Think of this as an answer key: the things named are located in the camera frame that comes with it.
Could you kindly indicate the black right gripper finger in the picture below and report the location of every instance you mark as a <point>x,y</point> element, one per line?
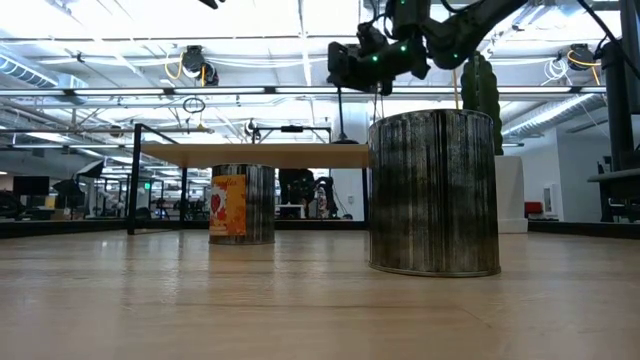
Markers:
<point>339,65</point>

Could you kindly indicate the black candle stick holder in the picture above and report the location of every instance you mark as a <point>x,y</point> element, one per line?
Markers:
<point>345,142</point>

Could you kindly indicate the candle jar with heart label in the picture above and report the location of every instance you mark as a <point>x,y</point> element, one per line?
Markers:
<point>227,205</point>

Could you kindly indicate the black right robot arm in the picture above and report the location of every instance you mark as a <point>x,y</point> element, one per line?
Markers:
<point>465,35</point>

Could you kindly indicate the black box on bar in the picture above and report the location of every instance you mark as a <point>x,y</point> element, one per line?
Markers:
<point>292,129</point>

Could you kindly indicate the green cactus plant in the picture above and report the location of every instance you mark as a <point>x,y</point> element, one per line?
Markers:
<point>482,95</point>

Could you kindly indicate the wooden shelf riser black legs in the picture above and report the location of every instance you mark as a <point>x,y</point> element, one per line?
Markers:
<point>300,156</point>

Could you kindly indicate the person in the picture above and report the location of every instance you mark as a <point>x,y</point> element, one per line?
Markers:
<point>295,185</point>

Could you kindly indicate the small white table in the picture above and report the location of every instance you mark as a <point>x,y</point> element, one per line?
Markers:
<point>290,206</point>

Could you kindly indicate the small red box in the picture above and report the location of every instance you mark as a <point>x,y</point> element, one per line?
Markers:
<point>533,208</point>

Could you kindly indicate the black studio softbox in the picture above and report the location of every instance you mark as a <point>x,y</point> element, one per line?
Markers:
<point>92,169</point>

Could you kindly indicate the black computer monitor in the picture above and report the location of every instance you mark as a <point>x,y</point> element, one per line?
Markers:
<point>630,100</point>

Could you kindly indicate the dark grey desk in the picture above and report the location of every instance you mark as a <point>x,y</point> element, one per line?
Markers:
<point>615,176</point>

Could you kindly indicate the black background monitor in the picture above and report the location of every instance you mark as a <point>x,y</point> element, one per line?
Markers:
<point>30,186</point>

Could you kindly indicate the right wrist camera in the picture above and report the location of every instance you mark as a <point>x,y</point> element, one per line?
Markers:
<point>371,37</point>

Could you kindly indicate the grey ceiling duct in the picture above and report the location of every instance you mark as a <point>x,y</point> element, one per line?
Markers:
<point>25,72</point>
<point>550,116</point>

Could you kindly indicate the black back frame rail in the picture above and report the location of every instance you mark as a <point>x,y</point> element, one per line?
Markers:
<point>300,225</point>

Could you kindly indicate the black frame rail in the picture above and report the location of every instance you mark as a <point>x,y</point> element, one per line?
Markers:
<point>300,225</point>
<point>60,229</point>
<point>585,230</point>

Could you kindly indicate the white wall box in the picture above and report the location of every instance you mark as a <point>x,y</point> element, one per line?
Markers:
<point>552,200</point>

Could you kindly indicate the black right frame rail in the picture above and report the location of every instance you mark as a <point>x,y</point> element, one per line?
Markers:
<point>585,230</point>

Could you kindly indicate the black left frame rail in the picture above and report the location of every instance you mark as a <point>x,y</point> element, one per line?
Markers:
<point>60,229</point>

